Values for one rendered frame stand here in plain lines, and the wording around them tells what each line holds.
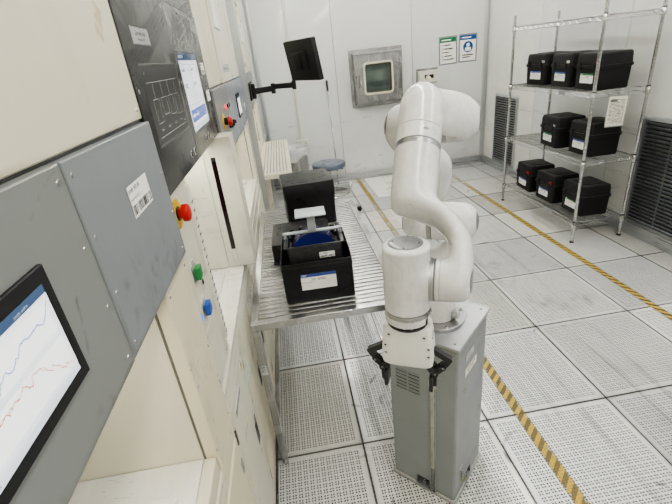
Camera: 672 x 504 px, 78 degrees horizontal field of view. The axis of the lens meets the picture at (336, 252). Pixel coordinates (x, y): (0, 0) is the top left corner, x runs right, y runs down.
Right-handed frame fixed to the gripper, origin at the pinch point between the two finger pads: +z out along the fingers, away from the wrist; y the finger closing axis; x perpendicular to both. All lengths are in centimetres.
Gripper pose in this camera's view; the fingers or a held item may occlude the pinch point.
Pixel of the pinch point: (409, 380)
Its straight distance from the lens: 91.7
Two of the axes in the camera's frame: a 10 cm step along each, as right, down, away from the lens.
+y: -9.5, -0.5, 3.2
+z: 1.0, 9.0, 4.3
